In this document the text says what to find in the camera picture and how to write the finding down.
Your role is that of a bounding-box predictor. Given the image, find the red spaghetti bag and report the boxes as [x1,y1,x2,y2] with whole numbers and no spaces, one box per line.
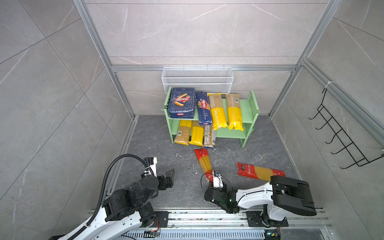
[237,163,286,182]
[194,148,214,182]

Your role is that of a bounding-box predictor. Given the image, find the large yellow spaghetti bag front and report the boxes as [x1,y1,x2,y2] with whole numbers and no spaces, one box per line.
[189,121,205,147]

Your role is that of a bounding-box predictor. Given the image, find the clear white-label spaghetti bag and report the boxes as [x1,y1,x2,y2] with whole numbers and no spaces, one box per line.
[203,125,216,149]

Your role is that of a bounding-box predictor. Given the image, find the blue Barilla spaghetti box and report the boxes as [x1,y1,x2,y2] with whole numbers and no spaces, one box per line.
[196,92,213,126]

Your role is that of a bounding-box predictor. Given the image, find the blue Barilla rigatoni box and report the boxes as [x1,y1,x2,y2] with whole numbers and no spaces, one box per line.
[167,88,196,119]

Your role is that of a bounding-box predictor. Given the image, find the yellow spaghetti bag with lettering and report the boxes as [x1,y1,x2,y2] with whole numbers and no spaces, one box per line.
[208,94,228,131]

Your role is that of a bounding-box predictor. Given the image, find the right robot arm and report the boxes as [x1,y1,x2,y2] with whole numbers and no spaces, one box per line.
[204,176,317,224]

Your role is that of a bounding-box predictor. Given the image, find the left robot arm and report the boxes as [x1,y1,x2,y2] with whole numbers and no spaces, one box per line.
[51,169,175,240]

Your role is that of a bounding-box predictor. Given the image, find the green wooden two-tier shelf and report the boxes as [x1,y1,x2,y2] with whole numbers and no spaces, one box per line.
[164,89,260,148]

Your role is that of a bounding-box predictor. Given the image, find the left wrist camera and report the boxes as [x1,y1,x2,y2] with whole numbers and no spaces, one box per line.
[144,157,158,177]

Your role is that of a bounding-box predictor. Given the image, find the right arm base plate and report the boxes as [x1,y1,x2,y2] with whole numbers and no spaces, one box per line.
[246,211,289,228]

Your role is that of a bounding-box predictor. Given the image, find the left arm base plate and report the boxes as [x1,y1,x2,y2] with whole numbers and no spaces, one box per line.
[141,211,170,228]

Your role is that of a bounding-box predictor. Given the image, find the black corrugated cable left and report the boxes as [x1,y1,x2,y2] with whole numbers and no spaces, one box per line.
[67,153,148,240]

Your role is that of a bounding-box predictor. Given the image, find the white wire mesh basket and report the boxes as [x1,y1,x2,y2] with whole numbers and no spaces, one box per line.
[162,66,234,94]

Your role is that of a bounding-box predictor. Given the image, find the black wire hook rack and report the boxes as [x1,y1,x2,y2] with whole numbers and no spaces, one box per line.
[308,88,384,170]

